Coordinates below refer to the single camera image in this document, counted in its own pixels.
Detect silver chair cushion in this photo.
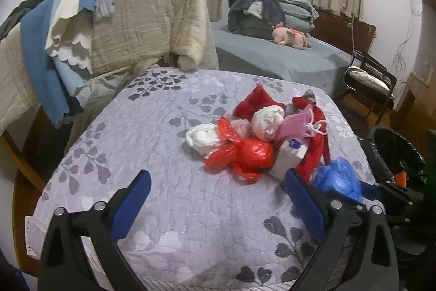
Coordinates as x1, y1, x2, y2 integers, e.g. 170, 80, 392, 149
348, 66, 390, 95

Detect grey bed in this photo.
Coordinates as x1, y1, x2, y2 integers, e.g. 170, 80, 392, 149
211, 21, 351, 98

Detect grey sock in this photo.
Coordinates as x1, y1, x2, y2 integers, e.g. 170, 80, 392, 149
284, 89, 316, 116

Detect blue white scalloped cloth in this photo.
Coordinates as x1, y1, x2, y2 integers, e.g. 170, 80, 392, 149
21, 0, 115, 126

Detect dark wooden headboard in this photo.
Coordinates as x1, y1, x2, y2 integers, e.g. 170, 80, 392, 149
310, 9, 376, 54

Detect white tissue wad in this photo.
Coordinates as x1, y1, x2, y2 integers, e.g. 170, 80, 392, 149
251, 105, 284, 142

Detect orange mesh net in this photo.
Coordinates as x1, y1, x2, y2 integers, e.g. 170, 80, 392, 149
395, 171, 407, 188

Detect grey floral quilt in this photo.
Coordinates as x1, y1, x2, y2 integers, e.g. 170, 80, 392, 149
25, 68, 386, 288

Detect wooden wardrobe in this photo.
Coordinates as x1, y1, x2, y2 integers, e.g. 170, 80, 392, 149
391, 0, 435, 156

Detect red plastic bag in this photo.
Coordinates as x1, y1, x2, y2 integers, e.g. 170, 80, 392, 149
205, 117, 274, 182

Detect hanging white cables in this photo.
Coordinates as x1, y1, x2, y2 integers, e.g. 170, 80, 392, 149
391, 0, 423, 74

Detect white blue box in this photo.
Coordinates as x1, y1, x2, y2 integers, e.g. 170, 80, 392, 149
269, 138, 311, 181

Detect black cantilever chair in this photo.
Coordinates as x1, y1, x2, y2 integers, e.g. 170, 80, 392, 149
337, 13, 398, 128

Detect pink sock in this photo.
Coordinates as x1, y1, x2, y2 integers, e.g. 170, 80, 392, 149
230, 119, 251, 138

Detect white plastic wad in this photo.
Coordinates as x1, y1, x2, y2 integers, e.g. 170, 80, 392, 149
185, 123, 225, 155

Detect blue plastic bag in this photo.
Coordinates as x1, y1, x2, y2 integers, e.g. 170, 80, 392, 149
311, 157, 363, 202

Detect red sock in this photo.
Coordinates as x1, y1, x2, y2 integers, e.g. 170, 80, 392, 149
234, 85, 285, 121
296, 105, 331, 183

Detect folded grey blanket stack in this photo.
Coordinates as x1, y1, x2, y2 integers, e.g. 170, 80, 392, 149
227, 0, 319, 40

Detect black lined trash bin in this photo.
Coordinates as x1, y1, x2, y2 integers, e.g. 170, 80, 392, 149
362, 125, 426, 193

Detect pink plush pig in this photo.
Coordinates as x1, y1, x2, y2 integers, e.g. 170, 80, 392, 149
272, 23, 310, 49

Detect beige quilt on rack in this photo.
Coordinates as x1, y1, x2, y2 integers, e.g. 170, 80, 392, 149
1, 0, 219, 131

